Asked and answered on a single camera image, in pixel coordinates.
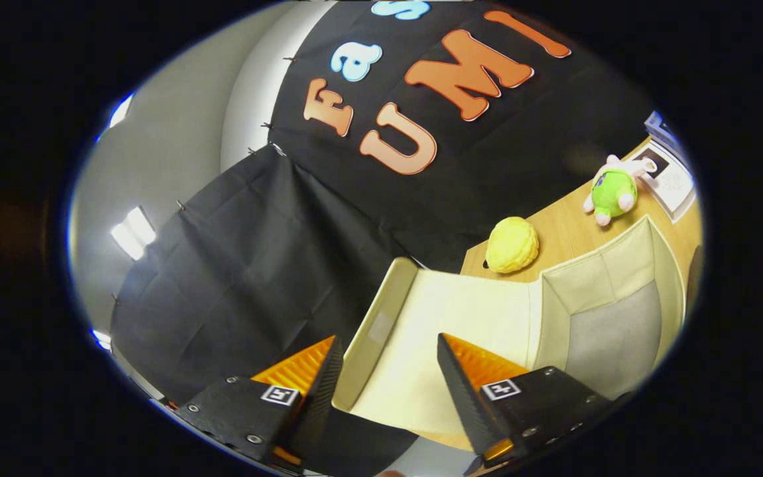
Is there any blue cover book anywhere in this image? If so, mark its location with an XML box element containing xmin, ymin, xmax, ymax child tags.
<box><xmin>643</xmin><ymin>111</ymin><xmax>687</xmax><ymax>160</ymax></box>

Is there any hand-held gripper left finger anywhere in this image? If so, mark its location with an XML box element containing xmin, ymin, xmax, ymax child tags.
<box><xmin>173</xmin><ymin>335</ymin><xmax>344</xmax><ymax>472</ymax></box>

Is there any beige fabric storage box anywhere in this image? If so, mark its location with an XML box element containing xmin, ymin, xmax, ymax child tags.
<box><xmin>332</xmin><ymin>215</ymin><xmax>687</xmax><ymax>451</ymax></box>

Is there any ceiling light panel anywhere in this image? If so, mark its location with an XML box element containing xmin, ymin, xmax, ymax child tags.
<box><xmin>111</xmin><ymin>205</ymin><xmax>157</xmax><ymax>260</ymax></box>
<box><xmin>109</xmin><ymin>93</ymin><xmax>136</xmax><ymax>128</ymax></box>

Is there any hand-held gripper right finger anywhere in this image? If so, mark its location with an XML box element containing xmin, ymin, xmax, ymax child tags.
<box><xmin>436</xmin><ymin>333</ymin><xmax>634</xmax><ymax>464</ymax></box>

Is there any yellow plush ball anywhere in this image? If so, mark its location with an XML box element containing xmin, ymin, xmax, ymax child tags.
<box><xmin>485</xmin><ymin>217</ymin><xmax>540</xmax><ymax>274</ymax></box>

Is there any white book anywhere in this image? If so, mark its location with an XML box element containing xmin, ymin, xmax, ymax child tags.
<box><xmin>630</xmin><ymin>146</ymin><xmax>697</xmax><ymax>223</ymax></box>

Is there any green plush toy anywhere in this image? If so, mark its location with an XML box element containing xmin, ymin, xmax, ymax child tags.
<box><xmin>584</xmin><ymin>154</ymin><xmax>657</xmax><ymax>227</ymax></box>

